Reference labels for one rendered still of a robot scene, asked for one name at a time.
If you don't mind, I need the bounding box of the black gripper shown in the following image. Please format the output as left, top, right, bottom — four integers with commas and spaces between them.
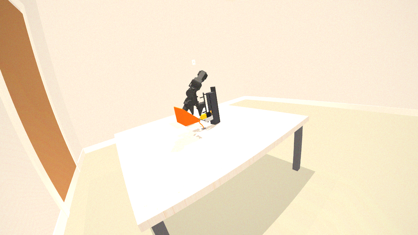
188, 95, 205, 116

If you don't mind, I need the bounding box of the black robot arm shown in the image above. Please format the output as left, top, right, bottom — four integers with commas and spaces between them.
182, 70, 208, 111

